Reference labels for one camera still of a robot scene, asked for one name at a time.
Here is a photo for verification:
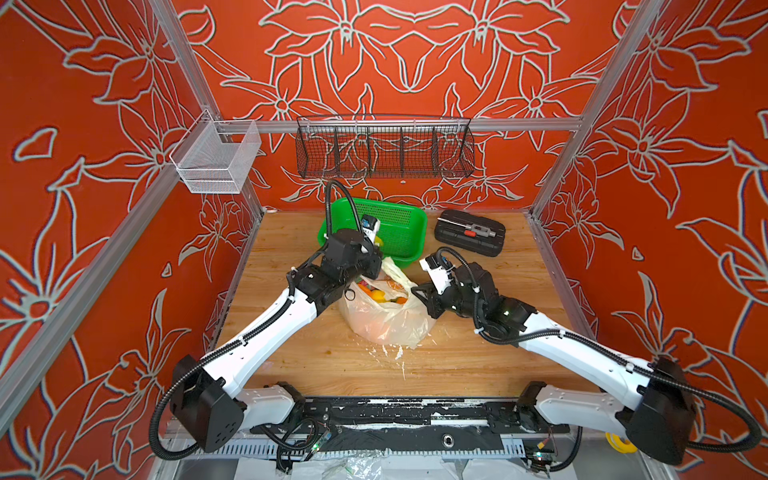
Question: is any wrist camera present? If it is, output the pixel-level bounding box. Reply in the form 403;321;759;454
361;214;382;246
419;253;451;295

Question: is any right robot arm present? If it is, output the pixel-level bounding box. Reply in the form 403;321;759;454
412;254;762;466

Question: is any clear plastic wall bin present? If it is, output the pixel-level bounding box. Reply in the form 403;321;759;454
170;110;262;194

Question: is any black wire wall basket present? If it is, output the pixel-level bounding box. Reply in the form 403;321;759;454
295;113;476;180

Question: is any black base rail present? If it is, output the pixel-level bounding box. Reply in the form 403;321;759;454
268;396;571;456

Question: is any translucent printed plastic bag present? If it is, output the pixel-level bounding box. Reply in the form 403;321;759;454
339;257;436;348

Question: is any black tool case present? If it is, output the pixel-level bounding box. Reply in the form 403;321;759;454
434;209;506;257

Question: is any green plastic basket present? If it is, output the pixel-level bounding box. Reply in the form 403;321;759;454
317;198;428;269

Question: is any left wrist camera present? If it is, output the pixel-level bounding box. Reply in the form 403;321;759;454
361;214;382;246

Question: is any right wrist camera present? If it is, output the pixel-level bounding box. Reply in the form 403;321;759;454
419;253;451;295

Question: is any yellow toy lemon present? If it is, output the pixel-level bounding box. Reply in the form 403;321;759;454
370;290;387;303

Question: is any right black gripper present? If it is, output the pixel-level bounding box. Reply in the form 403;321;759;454
406;279;487;323

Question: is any crumpled clear plastic scrap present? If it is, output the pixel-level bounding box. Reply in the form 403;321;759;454
320;455;385;480

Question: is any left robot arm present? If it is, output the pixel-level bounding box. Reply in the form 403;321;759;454
148;179;383;461

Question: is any yellow tape roll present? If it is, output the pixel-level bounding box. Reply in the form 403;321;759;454
605;433;638;455

